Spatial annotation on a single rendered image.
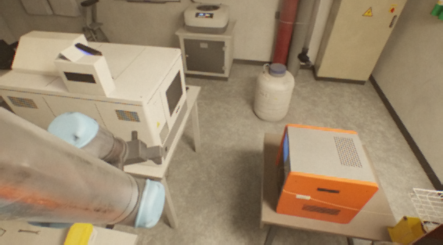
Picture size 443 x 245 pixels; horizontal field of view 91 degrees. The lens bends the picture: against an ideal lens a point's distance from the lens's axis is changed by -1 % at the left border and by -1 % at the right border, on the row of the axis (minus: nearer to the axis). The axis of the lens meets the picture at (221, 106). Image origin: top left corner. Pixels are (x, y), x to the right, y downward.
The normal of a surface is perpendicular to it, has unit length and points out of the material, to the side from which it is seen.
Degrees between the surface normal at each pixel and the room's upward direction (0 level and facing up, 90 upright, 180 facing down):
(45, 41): 41
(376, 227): 0
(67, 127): 25
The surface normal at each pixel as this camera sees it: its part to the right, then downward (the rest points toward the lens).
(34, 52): -0.11, -0.17
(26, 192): 0.86, 0.43
